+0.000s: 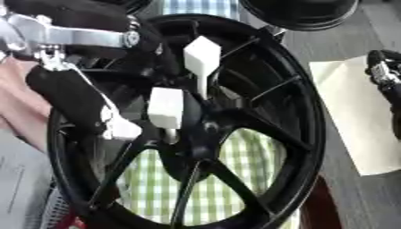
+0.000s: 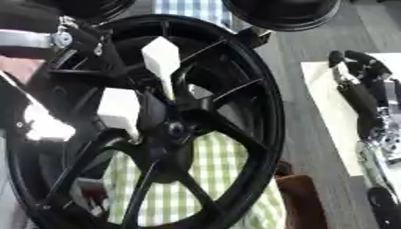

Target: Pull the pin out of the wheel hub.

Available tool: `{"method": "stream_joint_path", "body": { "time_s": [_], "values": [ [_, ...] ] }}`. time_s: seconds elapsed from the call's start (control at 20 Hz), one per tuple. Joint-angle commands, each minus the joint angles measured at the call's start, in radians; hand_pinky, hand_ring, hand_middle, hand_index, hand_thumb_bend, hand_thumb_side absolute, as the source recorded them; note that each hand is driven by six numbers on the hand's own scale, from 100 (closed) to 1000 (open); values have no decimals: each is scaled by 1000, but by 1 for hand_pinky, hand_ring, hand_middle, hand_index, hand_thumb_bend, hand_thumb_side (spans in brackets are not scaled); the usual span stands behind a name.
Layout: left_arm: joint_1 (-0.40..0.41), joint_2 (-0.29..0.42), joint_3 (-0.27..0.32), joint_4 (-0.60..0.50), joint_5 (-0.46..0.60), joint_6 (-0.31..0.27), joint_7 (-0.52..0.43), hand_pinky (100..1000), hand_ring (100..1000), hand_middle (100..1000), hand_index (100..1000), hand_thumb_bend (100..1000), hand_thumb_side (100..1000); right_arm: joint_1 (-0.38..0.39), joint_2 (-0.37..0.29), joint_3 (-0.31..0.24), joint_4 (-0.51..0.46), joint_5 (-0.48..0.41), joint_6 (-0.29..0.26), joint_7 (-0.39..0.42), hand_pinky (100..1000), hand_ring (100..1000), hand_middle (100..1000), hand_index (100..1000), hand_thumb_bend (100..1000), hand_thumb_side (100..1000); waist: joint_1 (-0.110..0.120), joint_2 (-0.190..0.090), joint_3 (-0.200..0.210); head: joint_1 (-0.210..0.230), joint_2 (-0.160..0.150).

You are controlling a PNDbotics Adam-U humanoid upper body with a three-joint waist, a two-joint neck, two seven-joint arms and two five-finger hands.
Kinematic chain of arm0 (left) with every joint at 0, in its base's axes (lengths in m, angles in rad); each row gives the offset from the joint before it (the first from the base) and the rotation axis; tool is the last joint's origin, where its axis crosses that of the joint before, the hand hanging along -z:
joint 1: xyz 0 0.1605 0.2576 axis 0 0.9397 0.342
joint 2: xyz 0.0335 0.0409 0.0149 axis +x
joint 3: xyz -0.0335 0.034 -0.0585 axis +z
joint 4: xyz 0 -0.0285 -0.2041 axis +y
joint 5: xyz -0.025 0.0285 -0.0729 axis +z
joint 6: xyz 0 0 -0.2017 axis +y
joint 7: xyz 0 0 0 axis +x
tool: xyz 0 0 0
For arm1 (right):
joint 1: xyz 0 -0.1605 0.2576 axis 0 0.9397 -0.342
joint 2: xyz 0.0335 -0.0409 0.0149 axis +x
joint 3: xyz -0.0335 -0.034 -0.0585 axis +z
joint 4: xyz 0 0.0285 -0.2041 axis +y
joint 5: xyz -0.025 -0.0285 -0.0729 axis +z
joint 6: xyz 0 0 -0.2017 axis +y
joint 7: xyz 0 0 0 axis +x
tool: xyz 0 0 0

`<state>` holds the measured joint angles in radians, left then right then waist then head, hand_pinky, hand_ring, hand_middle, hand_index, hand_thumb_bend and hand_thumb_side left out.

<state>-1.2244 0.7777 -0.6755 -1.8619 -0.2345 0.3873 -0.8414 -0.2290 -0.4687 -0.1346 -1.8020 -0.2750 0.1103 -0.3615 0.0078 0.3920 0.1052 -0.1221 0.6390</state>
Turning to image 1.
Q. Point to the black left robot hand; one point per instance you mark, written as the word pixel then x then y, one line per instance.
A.
pixel 68 89

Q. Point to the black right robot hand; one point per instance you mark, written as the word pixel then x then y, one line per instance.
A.
pixel 384 68

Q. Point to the black round wheel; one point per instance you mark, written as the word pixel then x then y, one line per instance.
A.
pixel 303 13

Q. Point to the black spoked wheel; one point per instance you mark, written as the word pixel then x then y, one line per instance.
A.
pixel 292 113

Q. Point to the pink fabric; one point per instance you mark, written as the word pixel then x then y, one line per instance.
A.
pixel 21 98

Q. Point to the white paper sheet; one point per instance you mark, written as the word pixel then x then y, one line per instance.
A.
pixel 360 119

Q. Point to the red object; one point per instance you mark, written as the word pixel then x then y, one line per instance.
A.
pixel 319 208

